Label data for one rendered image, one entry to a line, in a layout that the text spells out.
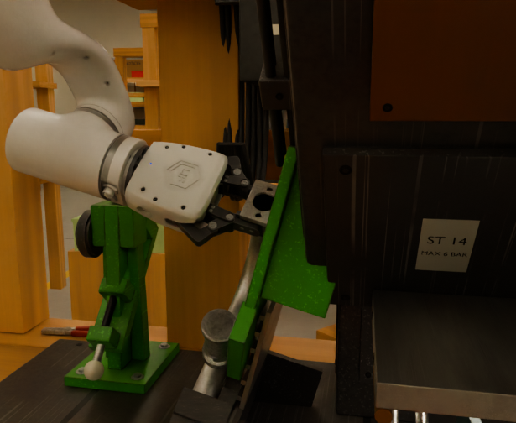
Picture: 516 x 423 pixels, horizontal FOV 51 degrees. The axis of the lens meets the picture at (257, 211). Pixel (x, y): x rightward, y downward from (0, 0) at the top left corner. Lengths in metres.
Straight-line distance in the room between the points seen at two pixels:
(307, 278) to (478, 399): 0.23
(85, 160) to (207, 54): 0.35
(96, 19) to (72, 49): 10.96
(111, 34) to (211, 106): 10.59
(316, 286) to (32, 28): 0.39
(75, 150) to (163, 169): 0.11
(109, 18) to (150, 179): 10.93
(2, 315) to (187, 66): 0.61
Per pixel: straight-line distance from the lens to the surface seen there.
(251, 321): 0.55
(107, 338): 0.82
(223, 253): 0.94
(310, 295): 0.55
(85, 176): 0.66
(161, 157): 0.66
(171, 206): 0.61
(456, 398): 0.38
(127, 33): 11.36
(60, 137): 0.68
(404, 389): 0.38
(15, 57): 0.63
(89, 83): 0.74
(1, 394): 0.91
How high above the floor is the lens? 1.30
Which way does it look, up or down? 10 degrees down
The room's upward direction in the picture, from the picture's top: straight up
